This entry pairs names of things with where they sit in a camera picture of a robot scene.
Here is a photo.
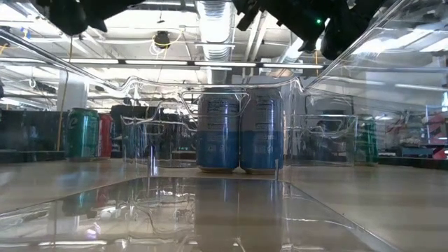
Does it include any black metal table frame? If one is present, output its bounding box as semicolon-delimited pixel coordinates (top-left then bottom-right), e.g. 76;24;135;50
0;149;448;171

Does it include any clear plastic bin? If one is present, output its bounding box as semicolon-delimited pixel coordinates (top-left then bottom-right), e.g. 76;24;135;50
120;101;199;169
285;113;358;167
0;0;448;252

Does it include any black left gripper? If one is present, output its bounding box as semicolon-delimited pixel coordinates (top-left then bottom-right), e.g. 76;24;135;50
36;0;145;36

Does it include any ribbed silver air duct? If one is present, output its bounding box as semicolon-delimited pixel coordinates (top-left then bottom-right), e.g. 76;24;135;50
195;0;239;87

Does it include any smooth silver air duct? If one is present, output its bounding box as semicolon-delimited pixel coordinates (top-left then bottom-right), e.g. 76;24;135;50
278;33;307;66

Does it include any red Fanta soda can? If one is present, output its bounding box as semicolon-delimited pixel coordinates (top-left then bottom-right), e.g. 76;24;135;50
98;112;115;159

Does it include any black beam with light strips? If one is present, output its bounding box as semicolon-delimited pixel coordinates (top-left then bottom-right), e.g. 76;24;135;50
92;57;328;71

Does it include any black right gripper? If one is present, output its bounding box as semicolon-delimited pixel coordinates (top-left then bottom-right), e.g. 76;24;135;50
233;0;351;54

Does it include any black partition panel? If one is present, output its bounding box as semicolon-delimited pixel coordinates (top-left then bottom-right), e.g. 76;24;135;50
0;110;68;153

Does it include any black box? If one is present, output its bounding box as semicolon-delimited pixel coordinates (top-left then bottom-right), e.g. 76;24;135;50
110;104;162;159

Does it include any green soda can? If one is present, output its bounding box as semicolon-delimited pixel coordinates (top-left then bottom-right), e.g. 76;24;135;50
355;117;379;165
65;107;102;161

